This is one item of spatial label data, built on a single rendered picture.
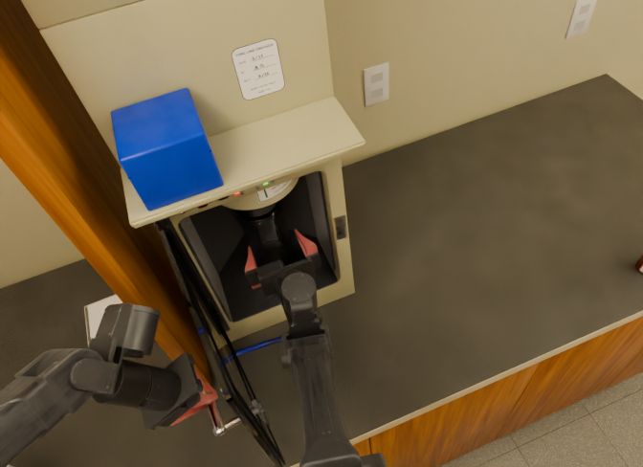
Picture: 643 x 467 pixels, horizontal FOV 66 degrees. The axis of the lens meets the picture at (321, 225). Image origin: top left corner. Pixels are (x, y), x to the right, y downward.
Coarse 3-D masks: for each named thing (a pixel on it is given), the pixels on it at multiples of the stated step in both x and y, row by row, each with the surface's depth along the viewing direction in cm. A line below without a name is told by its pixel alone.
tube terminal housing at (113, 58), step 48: (144, 0) 54; (192, 0) 56; (240, 0) 58; (288, 0) 60; (96, 48) 56; (144, 48) 58; (192, 48) 60; (288, 48) 64; (96, 96) 60; (144, 96) 62; (192, 96) 64; (240, 96) 67; (288, 96) 70; (240, 192) 80; (336, 192) 89; (336, 240) 99; (336, 288) 112; (240, 336) 112
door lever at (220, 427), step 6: (204, 390) 79; (210, 402) 77; (216, 402) 78; (210, 408) 77; (216, 408) 77; (210, 414) 76; (216, 414) 76; (216, 420) 75; (222, 420) 75; (234, 420) 75; (240, 420) 75; (216, 426) 75; (222, 426) 74; (228, 426) 75; (216, 432) 74; (222, 432) 74
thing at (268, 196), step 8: (280, 184) 86; (288, 184) 87; (256, 192) 85; (264, 192) 85; (272, 192) 86; (280, 192) 86; (288, 192) 88; (240, 200) 85; (248, 200) 85; (256, 200) 85; (264, 200) 86; (272, 200) 86; (232, 208) 87; (240, 208) 86; (248, 208) 86; (256, 208) 86
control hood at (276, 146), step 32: (256, 128) 70; (288, 128) 69; (320, 128) 68; (352, 128) 67; (224, 160) 66; (256, 160) 66; (288, 160) 65; (320, 160) 65; (128, 192) 64; (224, 192) 63
